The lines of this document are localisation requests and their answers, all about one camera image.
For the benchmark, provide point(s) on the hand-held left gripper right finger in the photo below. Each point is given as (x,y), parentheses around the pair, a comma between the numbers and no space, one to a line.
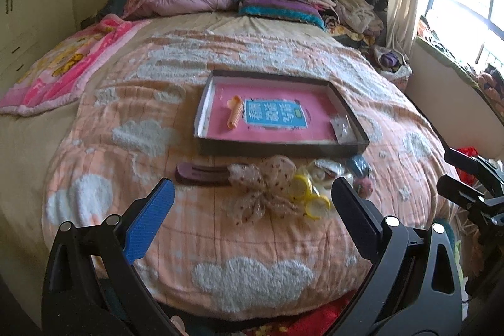
(356,212)

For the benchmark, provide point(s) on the small clear plastic packet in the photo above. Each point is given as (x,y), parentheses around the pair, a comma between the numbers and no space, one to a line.
(342,126)

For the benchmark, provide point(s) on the pink cartoon blanket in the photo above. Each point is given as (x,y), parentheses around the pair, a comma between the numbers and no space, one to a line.
(67,60)

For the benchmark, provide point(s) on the purple teal striped pillow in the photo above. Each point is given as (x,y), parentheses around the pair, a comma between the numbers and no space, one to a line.
(275,7)

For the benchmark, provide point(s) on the pink pompom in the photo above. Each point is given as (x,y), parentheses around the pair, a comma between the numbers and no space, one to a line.
(365,187)

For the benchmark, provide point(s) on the shallow pink-lined cardboard box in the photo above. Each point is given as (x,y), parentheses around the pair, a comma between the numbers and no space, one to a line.
(311,111)

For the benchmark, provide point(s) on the orange spiral hair clip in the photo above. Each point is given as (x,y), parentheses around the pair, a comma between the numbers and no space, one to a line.
(235,111)

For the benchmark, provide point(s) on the maroon hair clip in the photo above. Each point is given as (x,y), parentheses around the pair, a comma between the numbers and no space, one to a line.
(201,174)

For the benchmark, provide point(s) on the red object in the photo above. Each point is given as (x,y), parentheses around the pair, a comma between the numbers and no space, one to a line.
(468,153)

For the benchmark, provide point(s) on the pile of clothes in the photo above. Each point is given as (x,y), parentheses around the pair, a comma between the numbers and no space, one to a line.
(350,11)

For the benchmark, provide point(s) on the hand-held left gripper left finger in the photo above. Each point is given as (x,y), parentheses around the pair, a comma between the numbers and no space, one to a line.
(151,216)

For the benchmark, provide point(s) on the crinkled clear packet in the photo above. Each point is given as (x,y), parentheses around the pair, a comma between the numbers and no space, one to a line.
(327,168)

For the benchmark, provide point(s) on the red patterned cloth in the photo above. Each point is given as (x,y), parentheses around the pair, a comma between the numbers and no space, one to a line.
(315,318)

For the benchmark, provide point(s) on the cream wardrobe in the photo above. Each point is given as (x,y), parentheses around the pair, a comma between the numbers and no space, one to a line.
(31,5)

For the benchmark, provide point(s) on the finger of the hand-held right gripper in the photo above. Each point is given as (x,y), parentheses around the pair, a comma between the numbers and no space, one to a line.
(462,159)
(458,190)

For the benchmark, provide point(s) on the floral fabric basket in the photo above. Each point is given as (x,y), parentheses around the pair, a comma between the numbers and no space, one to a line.
(388,64)

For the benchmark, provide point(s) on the orange cloud quilt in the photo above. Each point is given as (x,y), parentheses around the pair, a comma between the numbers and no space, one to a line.
(220,241)

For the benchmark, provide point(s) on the beige dotted lace bow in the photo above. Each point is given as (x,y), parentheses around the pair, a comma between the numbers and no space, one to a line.
(262,184)

